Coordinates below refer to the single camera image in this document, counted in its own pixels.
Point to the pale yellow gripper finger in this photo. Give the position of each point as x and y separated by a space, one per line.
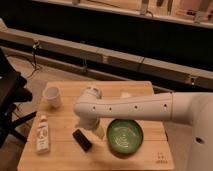
99 132

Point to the black eraser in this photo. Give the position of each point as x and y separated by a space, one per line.
82 140

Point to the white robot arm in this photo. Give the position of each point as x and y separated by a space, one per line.
192 108

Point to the white sponge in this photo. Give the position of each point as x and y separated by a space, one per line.
125 95

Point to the green bowl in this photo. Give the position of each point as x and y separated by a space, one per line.
124 136

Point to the wooden table board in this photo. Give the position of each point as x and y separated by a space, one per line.
66 155

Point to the white bottle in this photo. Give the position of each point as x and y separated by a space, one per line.
42 138

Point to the white cup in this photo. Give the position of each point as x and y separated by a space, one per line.
52 96

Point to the black chair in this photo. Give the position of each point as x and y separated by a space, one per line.
12 90

